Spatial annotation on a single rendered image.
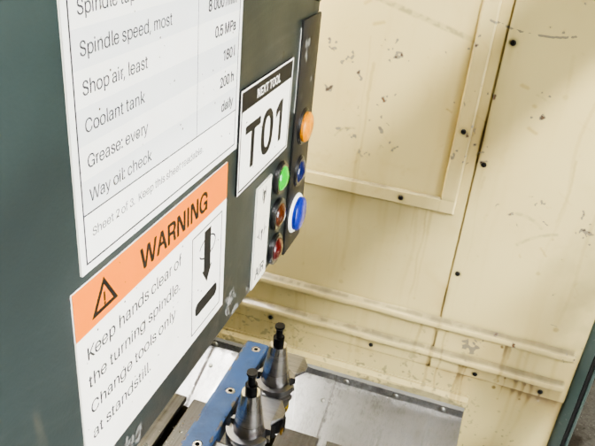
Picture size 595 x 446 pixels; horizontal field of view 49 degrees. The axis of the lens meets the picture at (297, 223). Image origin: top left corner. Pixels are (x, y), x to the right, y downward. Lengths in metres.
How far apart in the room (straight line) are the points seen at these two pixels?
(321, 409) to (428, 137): 0.69
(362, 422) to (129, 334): 1.27
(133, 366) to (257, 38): 0.20
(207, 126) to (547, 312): 1.14
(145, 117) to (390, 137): 1.01
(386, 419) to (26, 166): 1.39
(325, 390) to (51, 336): 1.35
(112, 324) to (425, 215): 1.07
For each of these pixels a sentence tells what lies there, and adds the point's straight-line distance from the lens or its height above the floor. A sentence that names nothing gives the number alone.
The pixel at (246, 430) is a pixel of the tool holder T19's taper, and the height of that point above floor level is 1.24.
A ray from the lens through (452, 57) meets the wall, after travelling 1.22.
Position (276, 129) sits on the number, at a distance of 0.47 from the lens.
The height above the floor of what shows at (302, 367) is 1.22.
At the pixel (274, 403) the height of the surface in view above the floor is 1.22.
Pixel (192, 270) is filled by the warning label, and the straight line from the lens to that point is 0.38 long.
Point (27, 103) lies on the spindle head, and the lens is 0.23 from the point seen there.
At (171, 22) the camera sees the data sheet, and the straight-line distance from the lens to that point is 0.31.
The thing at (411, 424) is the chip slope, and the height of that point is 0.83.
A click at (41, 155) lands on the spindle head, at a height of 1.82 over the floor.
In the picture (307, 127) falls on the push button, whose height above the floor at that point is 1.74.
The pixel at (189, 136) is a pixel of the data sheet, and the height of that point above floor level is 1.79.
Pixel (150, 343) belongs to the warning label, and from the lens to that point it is 0.36.
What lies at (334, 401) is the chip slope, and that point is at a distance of 1.59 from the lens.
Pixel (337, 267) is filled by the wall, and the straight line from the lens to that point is 1.44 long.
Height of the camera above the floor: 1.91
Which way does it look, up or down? 28 degrees down
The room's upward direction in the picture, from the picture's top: 6 degrees clockwise
